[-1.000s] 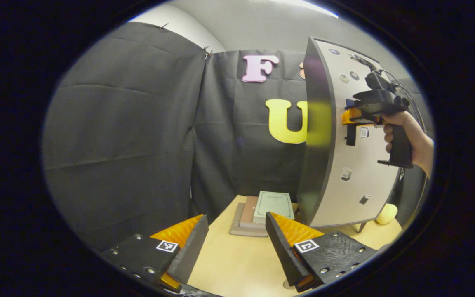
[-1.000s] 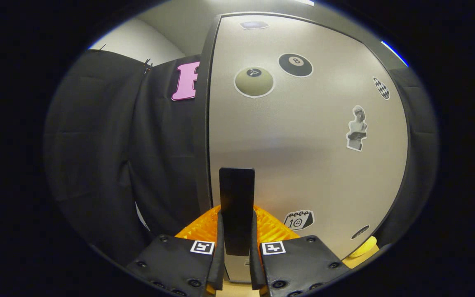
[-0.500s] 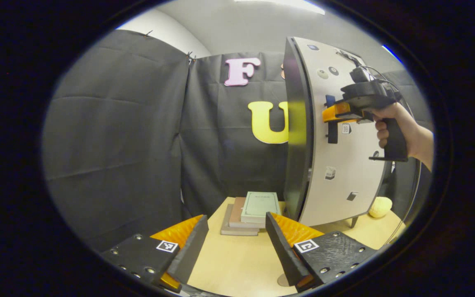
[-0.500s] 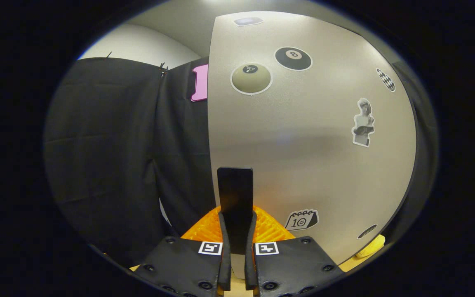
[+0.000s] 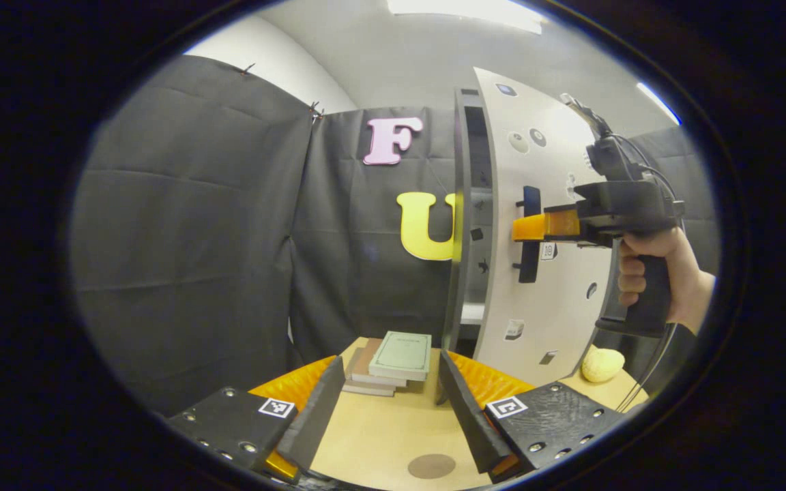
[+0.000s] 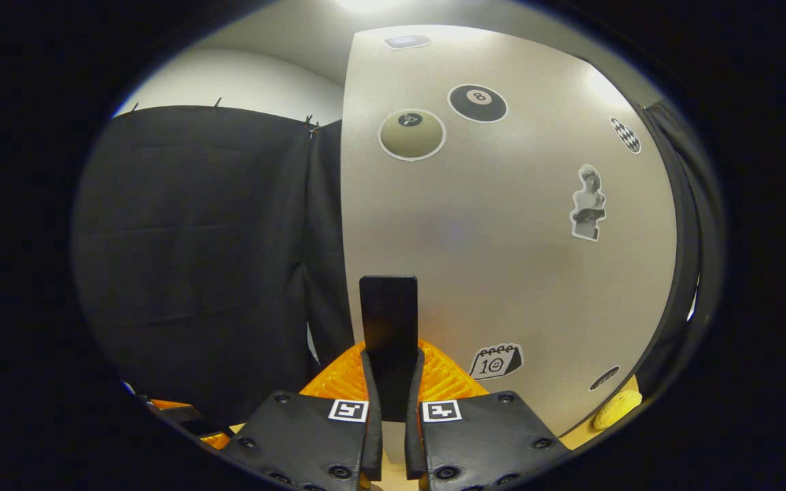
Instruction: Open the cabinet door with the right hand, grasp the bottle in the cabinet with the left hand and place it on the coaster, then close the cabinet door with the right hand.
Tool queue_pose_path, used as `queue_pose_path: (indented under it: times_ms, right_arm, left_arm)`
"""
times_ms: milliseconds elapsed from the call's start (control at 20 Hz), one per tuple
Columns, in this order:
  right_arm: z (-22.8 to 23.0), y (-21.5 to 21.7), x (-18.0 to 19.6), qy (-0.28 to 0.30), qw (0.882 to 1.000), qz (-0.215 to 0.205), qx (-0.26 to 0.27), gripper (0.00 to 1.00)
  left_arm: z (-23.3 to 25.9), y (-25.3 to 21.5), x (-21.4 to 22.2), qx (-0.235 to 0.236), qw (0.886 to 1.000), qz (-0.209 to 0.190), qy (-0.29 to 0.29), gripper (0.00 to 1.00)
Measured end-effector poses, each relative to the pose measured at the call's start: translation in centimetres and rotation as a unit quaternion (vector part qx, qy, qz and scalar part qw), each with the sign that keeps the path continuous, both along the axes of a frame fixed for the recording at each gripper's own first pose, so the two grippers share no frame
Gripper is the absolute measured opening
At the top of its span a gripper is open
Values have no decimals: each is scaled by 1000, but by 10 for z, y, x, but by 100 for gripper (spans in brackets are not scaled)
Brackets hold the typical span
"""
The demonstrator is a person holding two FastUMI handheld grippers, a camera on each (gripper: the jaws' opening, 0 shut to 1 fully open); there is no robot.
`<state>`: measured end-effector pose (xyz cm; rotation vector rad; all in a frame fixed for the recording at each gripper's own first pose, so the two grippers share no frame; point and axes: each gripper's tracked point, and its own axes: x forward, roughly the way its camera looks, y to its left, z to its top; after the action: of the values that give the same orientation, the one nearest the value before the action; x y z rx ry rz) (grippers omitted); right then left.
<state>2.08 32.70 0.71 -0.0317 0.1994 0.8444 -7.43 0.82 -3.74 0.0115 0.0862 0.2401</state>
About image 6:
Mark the black backdrop cloth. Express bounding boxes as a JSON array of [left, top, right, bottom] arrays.
[[71, 99, 725, 429]]

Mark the black door handle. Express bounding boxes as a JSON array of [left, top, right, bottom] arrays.
[[358, 275, 420, 423]]

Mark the beige cabinet door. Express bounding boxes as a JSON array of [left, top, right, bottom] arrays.
[[340, 26, 680, 438]]

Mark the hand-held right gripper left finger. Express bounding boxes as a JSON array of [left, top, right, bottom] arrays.
[[219, 341, 384, 491]]

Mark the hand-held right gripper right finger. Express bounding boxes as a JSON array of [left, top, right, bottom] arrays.
[[403, 341, 572, 491]]

